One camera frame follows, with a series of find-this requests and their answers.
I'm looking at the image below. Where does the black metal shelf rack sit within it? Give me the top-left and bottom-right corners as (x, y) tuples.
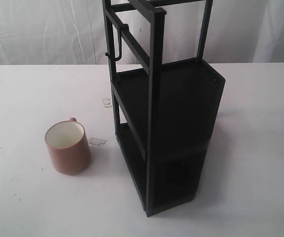
(103, 0), (225, 216)

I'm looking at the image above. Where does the pink ceramic mug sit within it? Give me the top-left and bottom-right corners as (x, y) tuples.
(44, 118), (91, 175)

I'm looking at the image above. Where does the black metal hook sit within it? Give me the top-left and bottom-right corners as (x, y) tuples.
(105, 24), (129, 62)

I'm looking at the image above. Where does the white curtain backdrop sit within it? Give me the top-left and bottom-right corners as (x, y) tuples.
(0, 0), (284, 65)

